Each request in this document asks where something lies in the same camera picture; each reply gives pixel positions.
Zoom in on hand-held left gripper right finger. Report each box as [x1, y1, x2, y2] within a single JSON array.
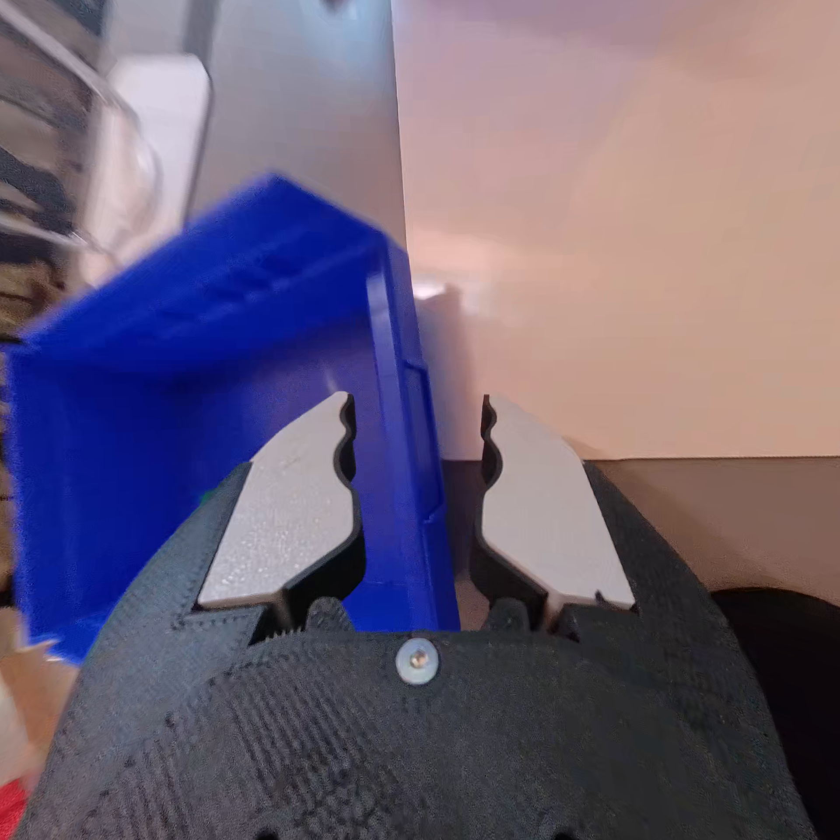
[[469, 394, 639, 613]]

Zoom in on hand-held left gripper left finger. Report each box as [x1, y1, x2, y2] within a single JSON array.
[[196, 390, 367, 613]]

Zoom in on blue open-front storage bin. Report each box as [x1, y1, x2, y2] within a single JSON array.
[[6, 174, 462, 665]]

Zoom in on black mesh chair armrest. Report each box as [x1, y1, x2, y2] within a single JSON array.
[[709, 587, 840, 840]]

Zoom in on white stand with round base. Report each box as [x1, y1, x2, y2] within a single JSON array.
[[0, 20, 165, 270]]

